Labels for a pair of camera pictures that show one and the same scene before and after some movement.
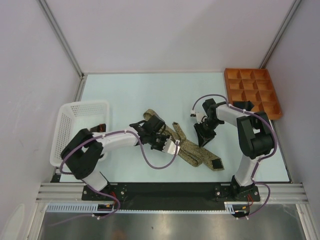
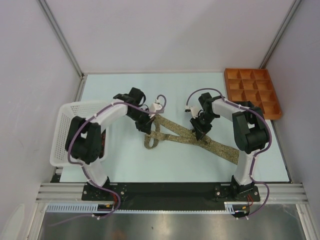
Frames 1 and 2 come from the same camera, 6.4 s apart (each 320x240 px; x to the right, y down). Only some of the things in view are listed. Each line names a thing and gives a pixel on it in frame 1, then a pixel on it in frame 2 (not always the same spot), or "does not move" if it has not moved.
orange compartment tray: [254, 85] does not move
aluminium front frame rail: [280, 192] does not move
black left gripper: [160, 148] -> [145, 127]
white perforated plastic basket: [72, 117] does not move
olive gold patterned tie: [198, 156] -> [213, 147]
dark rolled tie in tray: [247, 105] does not move
